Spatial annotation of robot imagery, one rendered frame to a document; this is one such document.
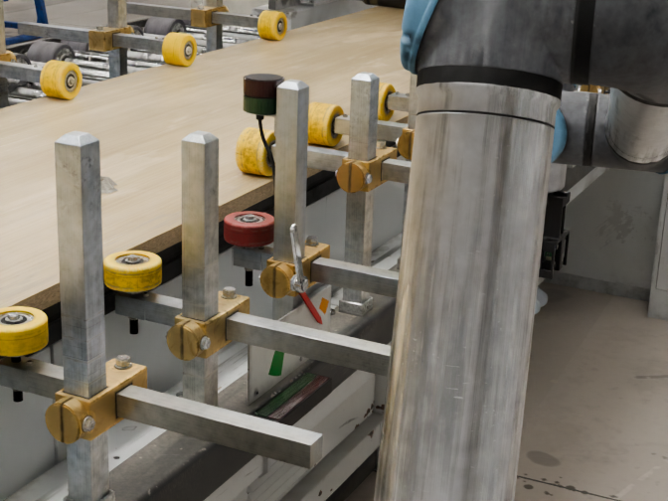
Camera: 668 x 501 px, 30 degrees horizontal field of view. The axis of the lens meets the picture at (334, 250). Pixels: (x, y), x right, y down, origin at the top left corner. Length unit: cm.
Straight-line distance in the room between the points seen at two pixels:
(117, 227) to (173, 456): 41
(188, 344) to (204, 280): 9
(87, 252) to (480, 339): 58
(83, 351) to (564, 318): 281
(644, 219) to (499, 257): 328
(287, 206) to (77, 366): 50
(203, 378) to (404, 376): 73
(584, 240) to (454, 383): 336
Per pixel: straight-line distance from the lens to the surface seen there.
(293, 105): 178
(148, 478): 161
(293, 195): 181
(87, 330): 142
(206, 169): 158
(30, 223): 194
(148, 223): 193
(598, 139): 154
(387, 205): 272
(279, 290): 184
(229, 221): 191
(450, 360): 95
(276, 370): 185
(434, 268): 95
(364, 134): 202
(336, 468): 276
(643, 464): 325
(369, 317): 211
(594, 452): 327
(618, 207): 423
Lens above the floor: 149
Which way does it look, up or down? 19 degrees down
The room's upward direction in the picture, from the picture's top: 2 degrees clockwise
